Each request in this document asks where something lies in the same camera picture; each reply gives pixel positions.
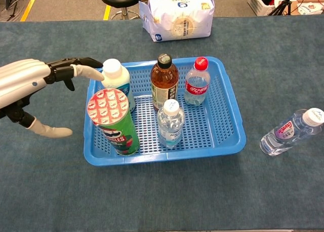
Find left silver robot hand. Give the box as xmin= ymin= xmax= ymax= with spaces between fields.
xmin=0 ymin=57 xmax=105 ymax=138

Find green Pringles can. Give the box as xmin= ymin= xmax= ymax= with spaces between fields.
xmin=87 ymin=88 xmax=141 ymax=157

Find clear bottle pink label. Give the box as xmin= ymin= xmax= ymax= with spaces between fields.
xmin=259 ymin=107 xmax=324 ymax=157

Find white milk drink bottle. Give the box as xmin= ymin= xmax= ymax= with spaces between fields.
xmin=100 ymin=58 xmax=136 ymax=113

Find brown tea bottle black cap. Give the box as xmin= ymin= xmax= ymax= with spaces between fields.
xmin=150 ymin=53 xmax=179 ymax=111

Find clear water bottle blue label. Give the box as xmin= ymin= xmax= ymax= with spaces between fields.
xmin=156 ymin=99 xmax=186 ymax=149

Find red cap clear bottle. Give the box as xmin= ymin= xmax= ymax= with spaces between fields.
xmin=184 ymin=56 xmax=211 ymax=105

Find teal felt table cloth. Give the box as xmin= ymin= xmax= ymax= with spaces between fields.
xmin=0 ymin=14 xmax=324 ymax=230

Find blue perforated plastic basket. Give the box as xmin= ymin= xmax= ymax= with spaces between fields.
xmin=83 ymin=56 xmax=247 ymax=167

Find white paper flour bag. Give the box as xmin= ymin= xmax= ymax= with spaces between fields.
xmin=138 ymin=0 xmax=215 ymax=43

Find white plastic storage basket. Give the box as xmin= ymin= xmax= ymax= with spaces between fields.
xmin=247 ymin=0 xmax=279 ymax=17

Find black tripod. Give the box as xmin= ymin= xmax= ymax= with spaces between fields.
xmin=268 ymin=0 xmax=297 ymax=16

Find printed white cardboard box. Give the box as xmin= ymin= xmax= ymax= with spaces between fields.
xmin=291 ymin=0 xmax=324 ymax=15

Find black floor cables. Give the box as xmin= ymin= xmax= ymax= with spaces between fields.
xmin=0 ymin=0 xmax=32 ymax=21

